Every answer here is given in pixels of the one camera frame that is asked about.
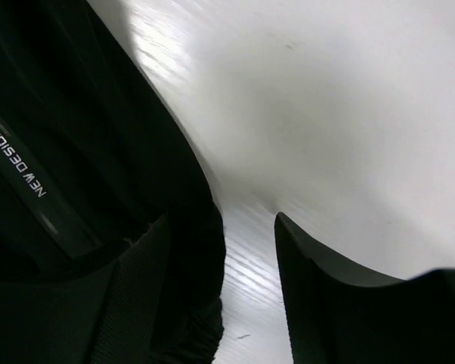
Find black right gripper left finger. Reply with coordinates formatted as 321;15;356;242
0;217;170;363

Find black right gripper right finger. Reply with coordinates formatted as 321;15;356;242
275;213;455;363

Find black shorts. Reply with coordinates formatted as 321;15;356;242
0;1;226;363

